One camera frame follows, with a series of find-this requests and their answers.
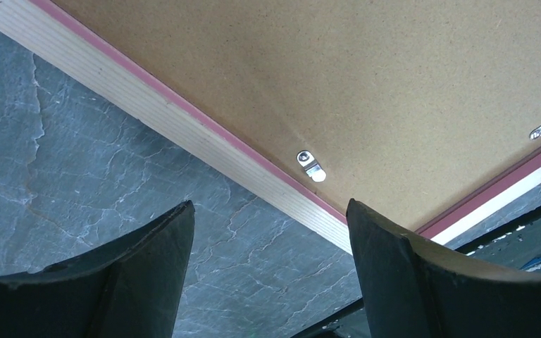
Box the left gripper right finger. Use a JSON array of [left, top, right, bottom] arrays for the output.
[[346, 199, 541, 337]]

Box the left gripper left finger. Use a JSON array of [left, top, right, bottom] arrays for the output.
[[0, 201, 195, 337]]

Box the brown cardboard backing board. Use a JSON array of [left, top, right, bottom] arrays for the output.
[[58, 1, 541, 229]]

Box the wooden picture frame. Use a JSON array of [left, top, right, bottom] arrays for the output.
[[0, 1, 541, 251]]

